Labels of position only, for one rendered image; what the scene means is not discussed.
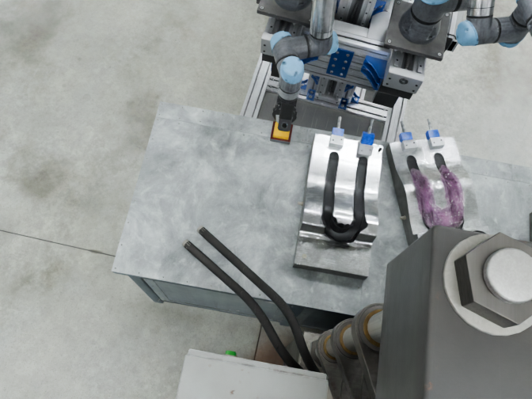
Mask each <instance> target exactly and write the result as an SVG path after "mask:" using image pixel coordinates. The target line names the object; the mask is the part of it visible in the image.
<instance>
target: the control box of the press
mask: <svg viewBox="0 0 532 399"><path fill-rule="evenodd" d="M328 378H329V377H328V376H327V375H326V374H323V373H319V372H314V371H310V370H302V369H298V368H293V367H285V366H280V365H275V364H271V363H263V362H259V361H254V360H250V359H242V358H238V356H237V353H236V352H235V351H226V353H225V354H223V355H220V354H215V353H211V352H207V351H199V350H194V349H189V351H188V354H187V355H185V357H184V363H183V367H182V371H181V375H180V381H179V385H178V389H177V395H176V399H326V397H327V391H328V384H329V382H328V381H327V380H328Z"/></svg>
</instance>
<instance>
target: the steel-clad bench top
mask: <svg viewBox="0 0 532 399"><path fill-rule="evenodd" d="M272 125H273V121H269V120H261V119H256V118H252V117H247V116H239V115H234V114H229V113H224V112H216V111H211V110H207V109H202V108H194V107H189V106H185V105H180V104H172V103H167V102H163V101H160V104H159V106H158V111H157V115H156V117H155V121H154V125H153V128H152V131H151V134H150V139H149V142H148V145H147V148H146V153H145V156H144V159H143V162H142V167H141V169H140V172H139V177H138V180H137V183H136V186H135V191H134V194H133V197H132V200H131V205H130V208H129V211H128V214H127V219H126V222H125V224H124V228H123V233H122V235H121V239H120V243H119V246H118V249H117V252H116V257H115V260H114V263H113V266H112V272H119V273H123V274H128V275H133V276H141V277H145V278H150V279H158V280H162V281H167V282H171V283H179V284H184V285H189V286H194V287H202V288H206V289H211V290H215V291H223V292H227V293H232V294H235V293H234V292H233V291H232V290H231V289H230V288H229V287H228V286H227V285H225V283H224V282H223V281H222V280H220V279H219V278H218V277H217V276H216V275H215V274H214V273H212V272H211V271H210V270H209V269H208V268H207V267H205V266H204V265H203V264H202V263H201V262H200V261H199V260H197V259H196V258H195V257H194V256H193V255H192V254H191V253H190V252H189V251H188V250H187V249H186V248H185V247H184V246H183V245H182V243H183V241H184V240H186V239H188V240H189V241H190V242H191V243H192V244H193V245H195V246H196V247H197V248H198V249H199V250H200V251H202V252H203V253H204V254H205V255H206V256H207V257H209V258H210V259H211V260H212V261H213V262H214V263H215V264H217V265H218V266H219V267H220V268H221V269H222V270H223V271H224V272H225V273H226V274H227V275H228V276H230V277H231V278H232V279H233V280H234V281H235V282H237V283H238V284H239V285H240V286H241V287H242V288H244V289H245V290H246V291H247V292H248V293H249V294H250V295H251V296H252V297H254V298H262V299H267V300H271V299H270V298H269V297H268V296H267V295H266V294H265V293H263V292H262V291H261V290H260V289H259V288H258V287H257V286H256V285H255V284H254V283H252V282H251V281H250V280H249V279H248V278H247V277H246V276H245V275H243V274H242V273H241V272H240V271H239V270H238V269H237V268H236V267H235V266H233V265H232V264H231V263H230V262H229V261H228V260H227V259H226V258H225V257H224V256H223V255H222V254H221V253H220V252H219V251H218V250H217V249H216V248H214V247H213V246H212V245H211V244H210V243H209V242H208V241H207V240H206V239H204V238H203V237H202V236H201V235H200V234H199V233H198V232H197V229H198V227H199V226H204V227H205V228H206V229H207V230H208V231H209V232H210V233H211V234H213V235H214V236H215V237H216V238H217V239H218V240H219V241H220V242H221V243H223V244H224V245H225V247H227V248H228V249H229V250H230V251H231V252H232V253H233V254H234V255H235V256H237V257H238V258H239V259H240V260H241V261H242V262H243V263H244V264H246V265H247V266H248V267H249V268H250V269H251V270H252V271H254V272H255V273H256V274H257V275H258V276H259V277H260V278H261V279H262V280H263V281H264V282H266V284H267V285H269V286H270V287H271V288H272V289H273V290H274V291H275V292H276V293H277V294H278V295H279V296H281V297H282V299H283V300H284V301H285V302H286V303H288V304H293V305H297V306H305V307H309V308H314V309H319V310H327V311H332V312H336V313H341V314H349V315H353V316H355V315H356V314H357V313H358V312H359V311H360V310H361V309H362V308H364V307H365V306H368V305H370V304H373V303H376V302H378V303H384V295H385V285H386V269H387V264H388V263H389V262H390V261H391V260H392V259H393V258H395V257H396V256H397V255H398V254H400V253H401V252H402V251H404V250H405V249H406V248H407V247H409V246H408V242H407V239H406V235H405V229H404V226H403V222H402V220H400V217H401V213H400V208H399V205H398V202H397V195H396V192H395V188H394V184H393V178H392V175H391V171H390V165H389V161H388V158H387V154H386V148H387V146H388V145H389V143H390V142H385V141H380V140H376V139H374V142H373V144H378V145H382V146H383V151H382V166H381V172H380V180H379V186H378V235H377V237H376V238H375V240H374V241H373V243H372V246H371V251H370V267H369V275H368V277H367V278H366V279H365V280H362V279H354V278H349V277H345V276H340V275H332V274H328V273H323V272H315V271H311V270H306V269H301V268H293V263H294V257H295V248H296V242H297V237H298V228H299V223H300V217H301V212H302V206H301V205H298V202H303V197H304V191H305V186H306V177H307V172H308V166H309V161H310V151H311V146H312V142H313V140H314V135H315V134H320V135H328V136H331V134H332V132H331V131H323V130H318V129H313V128H309V127H300V126H296V125H293V129H292V134H291V142H290V144H285V143H280V142H272V141H270V137H271V132H272ZM459 157H460V159H461V162H462V165H463V166H464V168H465V170H466V171H467V173H468V174H469V175H470V177H471V178H472V180H473V184H474V187H475V192H476V197H477V208H478V212H479V216H480V220H481V225H482V226H488V228H489V232H490V234H497V233H499V232H501V233H503V234H506V235H507V236H509V237H511V238H514V239H518V240H522V241H530V215H529V214H530V213H531V212H532V168H531V167H526V166H522V165H513V164H509V163H504V162H500V161H491V160H487V159H482V158H474V157H469V156H465V155H459ZM361 293H362V294H361Z"/></svg>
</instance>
